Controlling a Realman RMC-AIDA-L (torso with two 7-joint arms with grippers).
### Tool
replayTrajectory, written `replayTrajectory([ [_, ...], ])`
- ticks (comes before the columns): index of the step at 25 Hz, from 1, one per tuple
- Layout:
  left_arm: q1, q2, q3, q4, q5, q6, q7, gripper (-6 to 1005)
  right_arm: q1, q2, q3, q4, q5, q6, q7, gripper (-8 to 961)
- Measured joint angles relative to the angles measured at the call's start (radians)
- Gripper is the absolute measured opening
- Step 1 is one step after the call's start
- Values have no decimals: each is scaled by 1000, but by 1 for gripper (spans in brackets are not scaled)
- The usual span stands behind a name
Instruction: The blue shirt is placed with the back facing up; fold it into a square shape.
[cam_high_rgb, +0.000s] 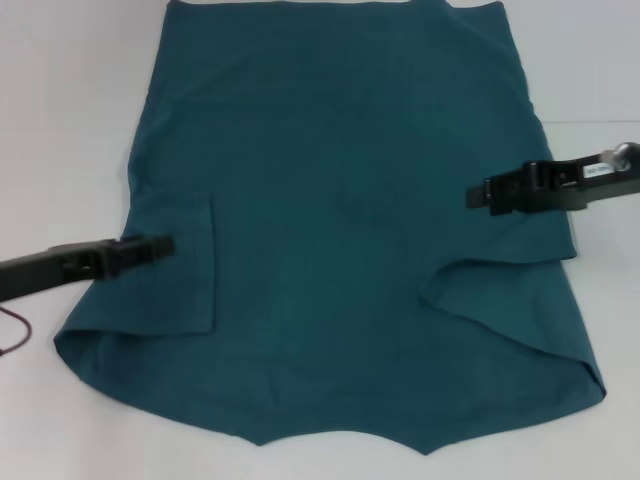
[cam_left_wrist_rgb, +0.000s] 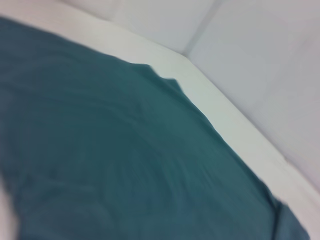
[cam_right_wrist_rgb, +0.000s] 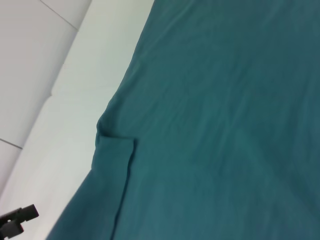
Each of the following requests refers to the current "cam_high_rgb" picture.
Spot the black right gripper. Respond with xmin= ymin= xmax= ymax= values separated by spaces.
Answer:
xmin=465 ymin=153 xmax=640 ymax=216

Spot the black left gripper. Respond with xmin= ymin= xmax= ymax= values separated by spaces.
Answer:
xmin=0 ymin=234 xmax=175 ymax=301

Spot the teal blue t-shirt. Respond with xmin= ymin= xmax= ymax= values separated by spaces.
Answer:
xmin=53 ymin=0 xmax=609 ymax=444

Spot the silver metal cable connector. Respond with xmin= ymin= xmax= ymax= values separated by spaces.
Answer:
xmin=602 ymin=141 xmax=640 ymax=174

